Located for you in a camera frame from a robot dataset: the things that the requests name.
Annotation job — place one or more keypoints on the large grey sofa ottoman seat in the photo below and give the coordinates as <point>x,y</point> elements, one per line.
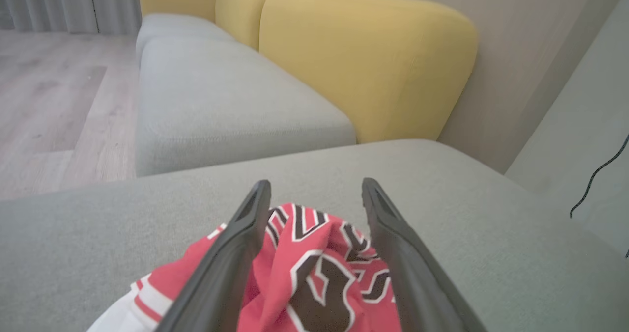
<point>98,234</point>

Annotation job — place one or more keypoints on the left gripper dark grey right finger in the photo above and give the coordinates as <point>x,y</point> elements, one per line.
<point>413,273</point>

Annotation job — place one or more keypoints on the grey sofa seat cushion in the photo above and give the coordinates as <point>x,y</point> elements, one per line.
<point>172,27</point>
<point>221,111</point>

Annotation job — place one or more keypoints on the grey curtain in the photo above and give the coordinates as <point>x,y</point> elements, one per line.
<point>49,3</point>

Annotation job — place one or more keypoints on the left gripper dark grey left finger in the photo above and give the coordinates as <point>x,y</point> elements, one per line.
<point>221,273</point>

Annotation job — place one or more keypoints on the red jersey with black lettering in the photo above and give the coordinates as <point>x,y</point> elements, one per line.
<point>282,258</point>

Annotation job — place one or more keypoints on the narrow yellow sofa backrest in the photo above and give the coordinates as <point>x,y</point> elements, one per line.
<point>241,13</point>

